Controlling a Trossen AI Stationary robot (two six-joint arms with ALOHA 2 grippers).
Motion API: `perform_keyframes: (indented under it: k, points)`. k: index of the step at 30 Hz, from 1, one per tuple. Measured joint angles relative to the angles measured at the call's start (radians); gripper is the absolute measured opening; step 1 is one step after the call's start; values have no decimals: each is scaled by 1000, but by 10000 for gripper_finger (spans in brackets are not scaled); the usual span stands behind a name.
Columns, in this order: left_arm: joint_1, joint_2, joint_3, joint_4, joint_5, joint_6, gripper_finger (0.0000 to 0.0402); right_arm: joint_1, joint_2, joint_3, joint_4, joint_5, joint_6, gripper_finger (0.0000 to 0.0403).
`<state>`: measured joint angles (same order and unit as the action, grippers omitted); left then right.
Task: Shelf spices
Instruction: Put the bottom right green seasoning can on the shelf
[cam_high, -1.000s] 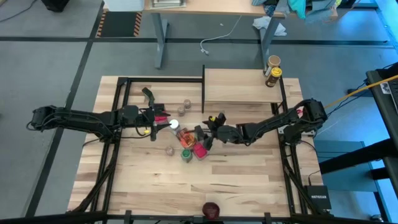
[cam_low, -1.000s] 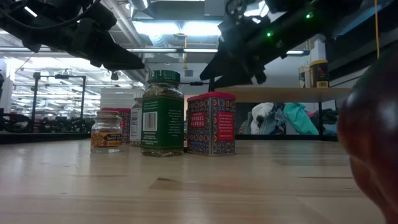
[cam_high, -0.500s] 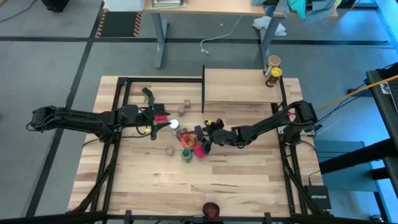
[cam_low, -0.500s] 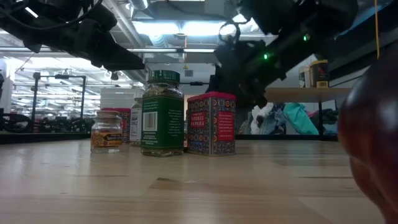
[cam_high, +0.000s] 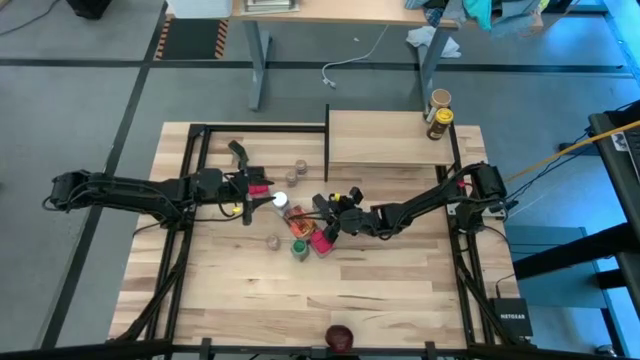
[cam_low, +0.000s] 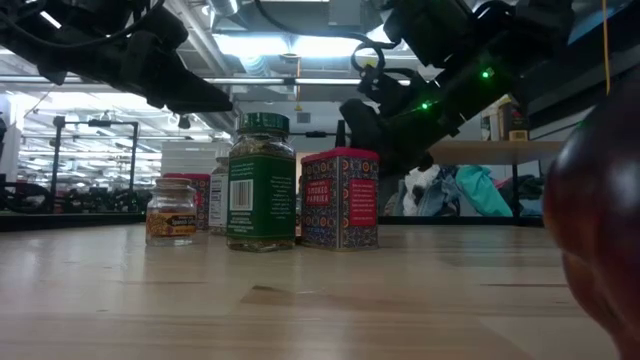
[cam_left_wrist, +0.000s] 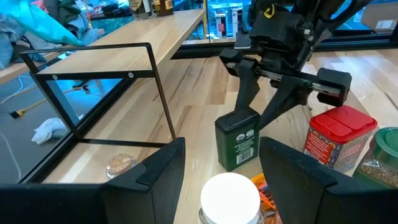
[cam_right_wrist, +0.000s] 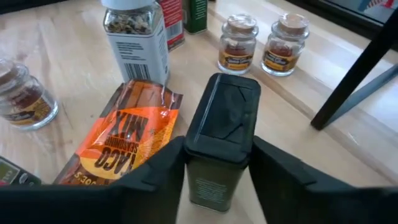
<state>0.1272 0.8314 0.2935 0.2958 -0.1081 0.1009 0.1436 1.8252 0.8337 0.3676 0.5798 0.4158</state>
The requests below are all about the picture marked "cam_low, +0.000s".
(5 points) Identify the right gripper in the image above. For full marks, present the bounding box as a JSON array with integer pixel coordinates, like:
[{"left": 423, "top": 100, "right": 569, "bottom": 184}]
[{"left": 338, "top": 91, "right": 462, "bottom": 177}]

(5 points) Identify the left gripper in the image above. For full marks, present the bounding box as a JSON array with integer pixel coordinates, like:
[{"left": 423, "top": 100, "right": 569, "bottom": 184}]
[{"left": 116, "top": 3, "right": 235, "bottom": 115}]

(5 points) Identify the smoked paprika tin red lid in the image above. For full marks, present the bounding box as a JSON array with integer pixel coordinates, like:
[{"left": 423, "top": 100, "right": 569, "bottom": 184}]
[
  {"left": 300, "top": 146, "right": 380, "bottom": 251},
  {"left": 162, "top": 172, "right": 212, "bottom": 232}
]

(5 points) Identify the white-lidded seasoning jar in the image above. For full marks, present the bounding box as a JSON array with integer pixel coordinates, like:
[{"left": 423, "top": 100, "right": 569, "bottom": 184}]
[{"left": 208, "top": 155, "right": 231, "bottom": 236}]

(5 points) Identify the small glass jar cork lid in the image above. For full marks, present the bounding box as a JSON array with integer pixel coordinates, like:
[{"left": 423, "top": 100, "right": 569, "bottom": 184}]
[{"left": 145, "top": 177, "right": 198, "bottom": 247}]

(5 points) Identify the green-lidded glass herb jar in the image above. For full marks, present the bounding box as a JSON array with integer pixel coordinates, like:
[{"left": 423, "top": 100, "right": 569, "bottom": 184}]
[{"left": 225, "top": 112, "right": 297, "bottom": 253}]

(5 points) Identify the long ceiling light strip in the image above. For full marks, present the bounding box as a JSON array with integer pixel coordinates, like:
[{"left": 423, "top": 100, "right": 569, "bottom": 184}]
[{"left": 0, "top": 73, "right": 412, "bottom": 87}]

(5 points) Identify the white cloth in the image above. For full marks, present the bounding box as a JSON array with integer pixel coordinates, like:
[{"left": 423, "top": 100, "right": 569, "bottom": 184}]
[{"left": 402, "top": 164, "right": 442, "bottom": 217}]

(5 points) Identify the blue denim garment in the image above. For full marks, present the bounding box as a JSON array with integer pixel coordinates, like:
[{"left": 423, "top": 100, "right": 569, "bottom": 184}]
[{"left": 424, "top": 165, "right": 471, "bottom": 217}]

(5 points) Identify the teal cloth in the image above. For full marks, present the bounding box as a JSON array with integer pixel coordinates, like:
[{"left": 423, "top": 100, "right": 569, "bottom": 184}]
[{"left": 453, "top": 164, "right": 515, "bottom": 218}]

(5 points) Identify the dark jar yellow lid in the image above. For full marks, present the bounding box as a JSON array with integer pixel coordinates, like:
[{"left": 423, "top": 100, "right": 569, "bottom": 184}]
[{"left": 499, "top": 94, "right": 530, "bottom": 142}]

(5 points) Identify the dark green garment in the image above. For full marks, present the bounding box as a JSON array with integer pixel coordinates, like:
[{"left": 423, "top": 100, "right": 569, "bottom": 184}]
[{"left": 499, "top": 174, "right": 546, "bottom": 217}]

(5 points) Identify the dark red apple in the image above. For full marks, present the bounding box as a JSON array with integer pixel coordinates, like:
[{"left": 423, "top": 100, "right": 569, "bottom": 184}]
[{"left": 542, "top": 69, "right": 640, "bottom": 360}]

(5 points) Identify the black background frame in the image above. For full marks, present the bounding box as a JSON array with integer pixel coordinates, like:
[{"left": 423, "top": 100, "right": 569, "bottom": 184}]
[{"left": 51, "top": 115, "right": 140, "bottom": 201}]

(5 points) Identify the black aluminium rig frame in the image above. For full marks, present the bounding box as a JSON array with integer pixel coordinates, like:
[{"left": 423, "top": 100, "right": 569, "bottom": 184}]
[{"left": 0, "top": 212, "right": 546, "bottom": 232}]

